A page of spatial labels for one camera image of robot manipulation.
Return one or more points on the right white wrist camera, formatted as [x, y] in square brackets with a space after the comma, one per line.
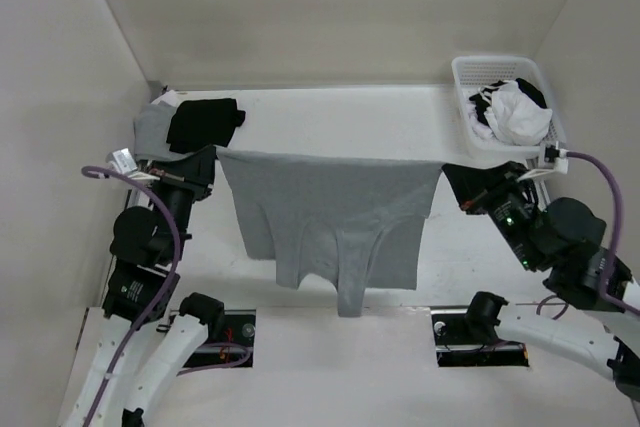
[552, 161]

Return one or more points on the grey tank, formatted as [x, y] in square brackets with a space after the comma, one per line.
[151, 128]
[356, 223]

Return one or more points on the black tank top in basket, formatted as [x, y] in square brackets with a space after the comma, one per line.
[483, 98]

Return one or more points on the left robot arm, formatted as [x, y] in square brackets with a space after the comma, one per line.
[126, 381]

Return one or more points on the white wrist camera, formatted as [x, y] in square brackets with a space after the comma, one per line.
[552, 161]
[123, 162]

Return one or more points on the folded grey tank top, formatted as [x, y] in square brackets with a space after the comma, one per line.
[151, 128]

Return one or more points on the white tank top in basket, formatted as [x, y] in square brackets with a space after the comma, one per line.
[513, 120]

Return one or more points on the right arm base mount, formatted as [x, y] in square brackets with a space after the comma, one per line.
[456, 346]

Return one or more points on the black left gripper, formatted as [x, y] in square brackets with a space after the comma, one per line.
[196, 172]

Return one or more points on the folded white tank top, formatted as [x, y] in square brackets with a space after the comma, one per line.
[170, 97]

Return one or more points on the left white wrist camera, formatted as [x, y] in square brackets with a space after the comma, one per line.
[123, 162]

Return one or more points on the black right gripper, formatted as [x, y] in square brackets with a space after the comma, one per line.
[474, 187]

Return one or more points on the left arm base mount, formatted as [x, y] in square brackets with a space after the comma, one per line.
[230, 341]

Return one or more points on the folded black tank top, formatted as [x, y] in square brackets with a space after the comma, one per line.
[200, 123]

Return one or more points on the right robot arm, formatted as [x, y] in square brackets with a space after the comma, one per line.
[563, 240]

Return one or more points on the white plastic laundry basket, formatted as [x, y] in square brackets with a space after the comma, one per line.
[470, 73]

